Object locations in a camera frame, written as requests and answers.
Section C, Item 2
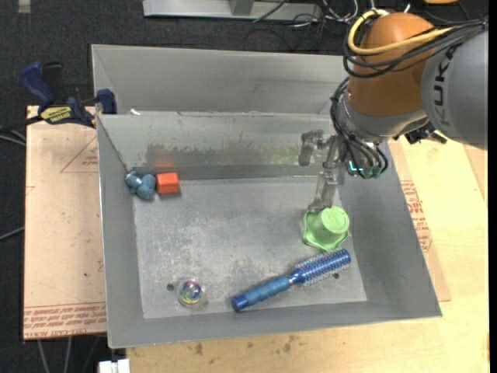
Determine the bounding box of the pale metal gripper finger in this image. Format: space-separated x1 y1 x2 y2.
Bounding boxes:
297 129 325 167
309 171 345 214

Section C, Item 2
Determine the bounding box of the green plastic cup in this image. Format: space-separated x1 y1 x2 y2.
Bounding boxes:
302 204 351 252

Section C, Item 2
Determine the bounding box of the grey metal bin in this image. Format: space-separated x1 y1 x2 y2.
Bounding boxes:
91 44 443 350

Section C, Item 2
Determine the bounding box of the blue round hairbrush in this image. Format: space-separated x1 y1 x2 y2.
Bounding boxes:
231 247 353 313

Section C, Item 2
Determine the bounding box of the orange block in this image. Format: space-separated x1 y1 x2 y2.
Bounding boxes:
155 172 182 196

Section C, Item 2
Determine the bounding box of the clear iridescent ball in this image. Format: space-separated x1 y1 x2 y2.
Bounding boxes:
175 277 207 309

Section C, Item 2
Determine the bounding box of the blue toy animal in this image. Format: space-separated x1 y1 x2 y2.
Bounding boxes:
123 170 157 201

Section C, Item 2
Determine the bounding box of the brown cardboard board, red print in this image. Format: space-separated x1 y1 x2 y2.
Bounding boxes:
22 105 454 342

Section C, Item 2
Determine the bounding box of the black cylinder on white bracket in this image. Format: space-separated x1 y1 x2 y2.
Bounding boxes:
403 124 448 145

